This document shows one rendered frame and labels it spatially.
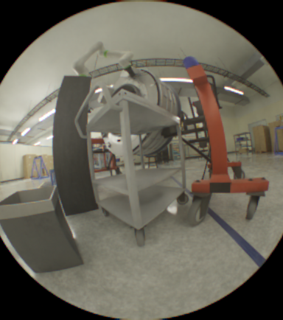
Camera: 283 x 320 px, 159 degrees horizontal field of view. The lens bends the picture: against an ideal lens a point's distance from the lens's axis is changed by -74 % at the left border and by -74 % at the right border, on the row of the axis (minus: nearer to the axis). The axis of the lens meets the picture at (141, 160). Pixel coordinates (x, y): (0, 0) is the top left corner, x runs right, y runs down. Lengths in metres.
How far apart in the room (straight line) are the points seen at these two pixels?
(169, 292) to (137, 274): 0.14
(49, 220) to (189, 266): 0.51
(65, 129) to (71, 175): 0.39
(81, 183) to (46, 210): 0.57
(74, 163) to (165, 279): 0.90
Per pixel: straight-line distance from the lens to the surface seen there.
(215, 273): 0.47
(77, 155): 0.89
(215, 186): 0.55
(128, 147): 0.35
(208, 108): 0.72
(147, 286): 0.43
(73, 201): 0.93
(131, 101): 0.43
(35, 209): 0.39
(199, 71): 0.77
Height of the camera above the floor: 0.41
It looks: 1 degrees down
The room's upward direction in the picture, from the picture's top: 7 degrees counter-clockwise
